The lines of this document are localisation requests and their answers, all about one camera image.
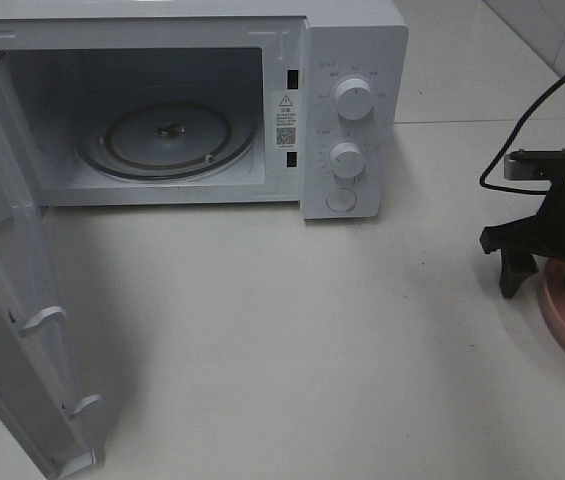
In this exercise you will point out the white microwave door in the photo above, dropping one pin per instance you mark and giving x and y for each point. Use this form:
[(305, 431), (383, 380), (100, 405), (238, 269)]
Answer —
[(42, 404)]

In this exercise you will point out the white warning label sticker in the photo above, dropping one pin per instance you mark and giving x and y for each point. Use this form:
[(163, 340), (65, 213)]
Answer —
[(285, 119)]

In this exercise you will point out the white microwave oven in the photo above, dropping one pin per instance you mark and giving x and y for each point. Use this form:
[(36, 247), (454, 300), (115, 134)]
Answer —
[(72, 61)]

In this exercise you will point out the white upper microwave knob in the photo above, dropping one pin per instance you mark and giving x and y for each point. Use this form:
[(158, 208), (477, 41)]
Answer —
[(354, 97)]

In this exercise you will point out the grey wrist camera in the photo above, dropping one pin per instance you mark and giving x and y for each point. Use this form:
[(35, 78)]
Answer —
[(533, 165)]

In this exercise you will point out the glass microwave turntable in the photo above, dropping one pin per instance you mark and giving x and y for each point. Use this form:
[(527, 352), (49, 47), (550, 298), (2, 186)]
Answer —
[(167, 140)]

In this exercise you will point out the round microwave door button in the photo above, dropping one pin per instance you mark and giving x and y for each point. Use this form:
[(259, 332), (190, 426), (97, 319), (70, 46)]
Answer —
[(341, 200)]

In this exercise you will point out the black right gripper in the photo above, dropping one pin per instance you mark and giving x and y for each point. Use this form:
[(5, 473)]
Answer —
[(520, 242)]

